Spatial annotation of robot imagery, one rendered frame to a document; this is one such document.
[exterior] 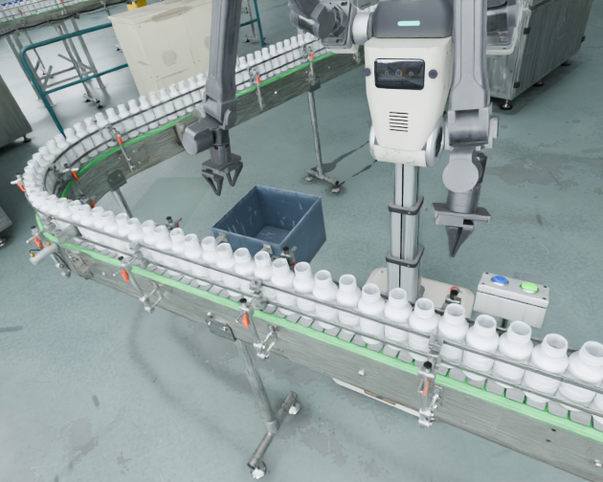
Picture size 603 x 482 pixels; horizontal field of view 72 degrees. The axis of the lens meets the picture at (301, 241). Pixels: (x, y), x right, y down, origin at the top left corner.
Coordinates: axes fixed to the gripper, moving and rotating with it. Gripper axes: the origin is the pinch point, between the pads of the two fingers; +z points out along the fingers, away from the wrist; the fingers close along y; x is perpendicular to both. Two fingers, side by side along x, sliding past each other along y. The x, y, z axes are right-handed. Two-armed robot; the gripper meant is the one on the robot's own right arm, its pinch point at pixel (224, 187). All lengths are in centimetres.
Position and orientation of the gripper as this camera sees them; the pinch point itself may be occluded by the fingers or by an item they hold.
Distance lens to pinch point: 125.2
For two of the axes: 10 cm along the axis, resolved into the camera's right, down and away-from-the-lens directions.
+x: 8.4, 3.3, -4.3
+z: -0.1, 7.9, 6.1
